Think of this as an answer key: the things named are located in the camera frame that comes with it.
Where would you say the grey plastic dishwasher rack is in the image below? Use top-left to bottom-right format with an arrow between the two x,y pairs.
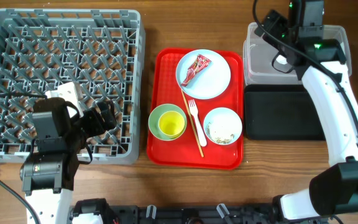
0,9 -> 145,164

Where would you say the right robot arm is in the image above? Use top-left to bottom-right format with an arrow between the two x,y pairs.
256,1 -> 358,222

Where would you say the green plastic bowl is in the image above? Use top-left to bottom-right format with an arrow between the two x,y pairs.
148,104 -> 187,141

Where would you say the single wooden chopstick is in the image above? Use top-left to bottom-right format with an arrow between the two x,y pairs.
181,89 -> 204,158

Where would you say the black rectangular tray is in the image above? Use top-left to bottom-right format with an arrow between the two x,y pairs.
244,84 -> 325,141

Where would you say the white plastic fork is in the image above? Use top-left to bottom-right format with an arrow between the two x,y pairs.
188,100 -> 207,147

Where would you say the light blue small bowl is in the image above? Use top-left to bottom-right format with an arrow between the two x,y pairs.
203,107 -> 242,146

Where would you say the clear plastic bin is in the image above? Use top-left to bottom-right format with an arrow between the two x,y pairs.
243,22 -> 352,85

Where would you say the red snack wrapper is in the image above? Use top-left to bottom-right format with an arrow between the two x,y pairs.
180,54 -> 211,86

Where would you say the light blue round plate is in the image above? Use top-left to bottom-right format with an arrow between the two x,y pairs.
175,49 -> 231,100

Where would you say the red plastic serving tray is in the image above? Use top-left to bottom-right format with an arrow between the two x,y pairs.
147,48 -> 244,170

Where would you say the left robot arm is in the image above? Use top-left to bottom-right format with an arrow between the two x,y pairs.
20,98 -> 120,223

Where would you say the yellow plastic cup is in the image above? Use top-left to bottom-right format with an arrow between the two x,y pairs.
158,111 -> 186,139

